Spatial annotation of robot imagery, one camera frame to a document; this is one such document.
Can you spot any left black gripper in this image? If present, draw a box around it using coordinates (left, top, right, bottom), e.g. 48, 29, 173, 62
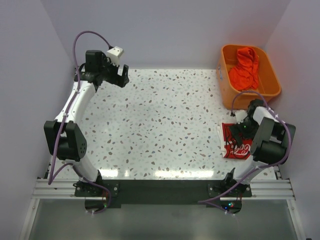
98, 55, 129, 88

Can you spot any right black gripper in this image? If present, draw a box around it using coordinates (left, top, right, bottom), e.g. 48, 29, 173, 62
229, 117, 259, 148

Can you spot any white coca-cola t shirt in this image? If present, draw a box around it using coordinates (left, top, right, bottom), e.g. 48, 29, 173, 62
216, 122, 253, 160

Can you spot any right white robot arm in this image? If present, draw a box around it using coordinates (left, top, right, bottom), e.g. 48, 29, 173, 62
222, 99, 296, 197

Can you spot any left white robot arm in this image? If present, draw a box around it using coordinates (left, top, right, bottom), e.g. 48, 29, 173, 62
43, 46, 130, 196

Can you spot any orange t shirt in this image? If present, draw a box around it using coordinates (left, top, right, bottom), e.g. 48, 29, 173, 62
228, 47, 260, 92

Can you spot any orange plastic basket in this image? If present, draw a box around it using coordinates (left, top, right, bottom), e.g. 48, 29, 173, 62
216, 44, 282, 110

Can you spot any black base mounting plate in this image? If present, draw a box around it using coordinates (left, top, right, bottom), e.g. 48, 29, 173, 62
74, 179, 253, 210

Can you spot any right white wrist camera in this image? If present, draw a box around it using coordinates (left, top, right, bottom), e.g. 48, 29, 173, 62
230, 110, 248, 124

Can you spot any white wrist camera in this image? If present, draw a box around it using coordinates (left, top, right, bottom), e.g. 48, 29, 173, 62
230, 110, 248, 124
106, 46, 124, 67

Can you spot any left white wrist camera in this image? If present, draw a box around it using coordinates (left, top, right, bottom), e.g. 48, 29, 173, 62
106, 46, 124, 67

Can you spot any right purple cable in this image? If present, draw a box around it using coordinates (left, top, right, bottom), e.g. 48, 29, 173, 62
197, 91, 293, 212

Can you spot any purple cable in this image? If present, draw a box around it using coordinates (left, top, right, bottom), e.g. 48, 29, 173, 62
47, 30, 112, 216
197, 91, 293, 212

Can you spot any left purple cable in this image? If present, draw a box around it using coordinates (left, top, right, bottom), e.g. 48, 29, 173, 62
47, 30, 112, 216

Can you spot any aluminium frame rail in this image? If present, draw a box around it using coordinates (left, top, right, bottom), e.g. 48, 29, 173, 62
32, 166, 296, 200

